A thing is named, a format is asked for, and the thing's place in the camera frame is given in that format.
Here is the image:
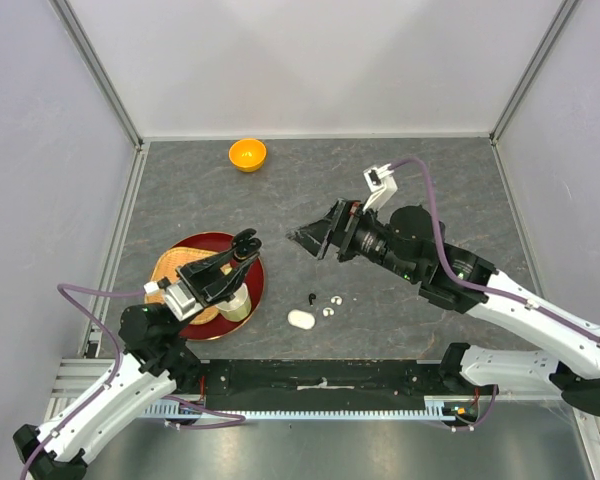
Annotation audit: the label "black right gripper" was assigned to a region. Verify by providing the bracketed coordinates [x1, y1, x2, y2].
[287, 195, 420, 282]

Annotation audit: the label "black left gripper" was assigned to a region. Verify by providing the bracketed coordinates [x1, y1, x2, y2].
[169, 238, 260, 335]

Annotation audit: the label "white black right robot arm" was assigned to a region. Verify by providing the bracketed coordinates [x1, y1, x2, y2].
[286, 199, 600, 417]

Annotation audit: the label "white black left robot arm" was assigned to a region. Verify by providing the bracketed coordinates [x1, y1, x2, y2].
[13, 229, 262, 479]

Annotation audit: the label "white earbud charging case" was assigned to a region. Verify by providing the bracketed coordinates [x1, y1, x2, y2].
[287, 309, 316, 330]

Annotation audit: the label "pale green plastic cup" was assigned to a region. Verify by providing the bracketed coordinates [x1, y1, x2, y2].
[216, 283, 251, 323]

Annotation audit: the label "woven bamboo mat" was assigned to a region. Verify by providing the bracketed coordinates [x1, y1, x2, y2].
[150, 247, 219, 325]

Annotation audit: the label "round red lacquer tray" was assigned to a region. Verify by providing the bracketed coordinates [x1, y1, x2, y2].
[173, 232, 266, 341]

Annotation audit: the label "orange plastic bowl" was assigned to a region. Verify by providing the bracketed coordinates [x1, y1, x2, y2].
[228, 138, 267, 173]

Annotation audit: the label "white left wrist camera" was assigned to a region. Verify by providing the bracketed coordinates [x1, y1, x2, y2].
[162, 280, 204, 322]

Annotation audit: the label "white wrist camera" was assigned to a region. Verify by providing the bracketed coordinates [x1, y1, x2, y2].
[162, 280, 204, 322]
[363, 164, 397, 212]

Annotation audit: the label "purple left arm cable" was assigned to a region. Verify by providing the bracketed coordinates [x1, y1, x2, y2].
[18, 283, 149, 480]

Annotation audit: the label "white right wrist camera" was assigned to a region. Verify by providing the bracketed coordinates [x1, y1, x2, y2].
[363, 164, 397, 212]

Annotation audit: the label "white slotted cable duct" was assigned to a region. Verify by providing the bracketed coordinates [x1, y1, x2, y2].
[140, 399, 478, 423]

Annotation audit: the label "aluminium frame rails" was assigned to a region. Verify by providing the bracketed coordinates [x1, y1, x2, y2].
[51, 358, 114, 398]

